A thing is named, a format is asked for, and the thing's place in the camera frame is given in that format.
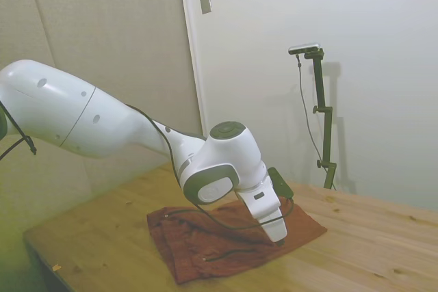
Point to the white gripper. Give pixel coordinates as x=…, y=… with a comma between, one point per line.
x=273, y=228

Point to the rust red shorts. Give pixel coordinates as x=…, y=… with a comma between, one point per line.
x=191, y=247

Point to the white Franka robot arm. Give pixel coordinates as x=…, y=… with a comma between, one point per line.
x=68, y=114

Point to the white door trim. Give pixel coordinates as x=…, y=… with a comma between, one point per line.
x=192, y=49

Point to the small orange scrap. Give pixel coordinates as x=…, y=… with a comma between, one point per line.
x=56, y=267

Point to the black jointed camera stand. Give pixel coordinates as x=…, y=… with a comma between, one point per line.
x=326, y=134

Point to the grey exterior camera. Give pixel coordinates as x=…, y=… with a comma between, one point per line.
x=304, y=48

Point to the grey wall plate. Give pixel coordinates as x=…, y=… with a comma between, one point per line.
x=205, y=1

